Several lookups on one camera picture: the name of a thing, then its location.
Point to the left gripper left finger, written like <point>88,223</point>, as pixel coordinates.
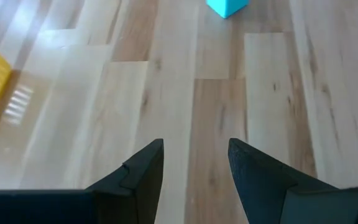
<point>135,186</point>

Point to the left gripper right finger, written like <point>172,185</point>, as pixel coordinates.
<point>259,180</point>

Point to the teal rectangular block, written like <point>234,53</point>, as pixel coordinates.
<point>227,7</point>

